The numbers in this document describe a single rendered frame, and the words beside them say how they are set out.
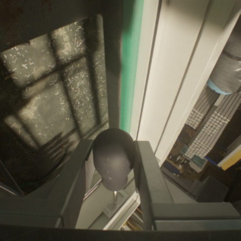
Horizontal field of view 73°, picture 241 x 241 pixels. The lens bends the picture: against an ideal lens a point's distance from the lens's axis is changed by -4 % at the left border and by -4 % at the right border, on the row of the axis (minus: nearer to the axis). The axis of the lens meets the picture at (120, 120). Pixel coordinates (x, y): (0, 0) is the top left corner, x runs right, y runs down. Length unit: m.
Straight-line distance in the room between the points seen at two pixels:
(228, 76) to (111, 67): 0.66
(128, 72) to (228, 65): 0.63
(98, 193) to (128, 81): 0.21
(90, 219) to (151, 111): 0.20
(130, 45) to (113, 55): 0.03
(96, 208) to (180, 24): 0.29
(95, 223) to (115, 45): 0.27
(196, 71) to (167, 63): 0.03
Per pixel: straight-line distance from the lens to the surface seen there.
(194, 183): 0.45
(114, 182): 0.16
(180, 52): 0.20
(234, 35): 0.77
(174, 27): 0.20
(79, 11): 0.18
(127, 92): 0.23
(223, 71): 0.82
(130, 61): 0.20
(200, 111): 4.42
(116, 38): 0.20
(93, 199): 0.33
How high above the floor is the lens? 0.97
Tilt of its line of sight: 24 degrees down
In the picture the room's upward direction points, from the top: 126 degrees clockwise
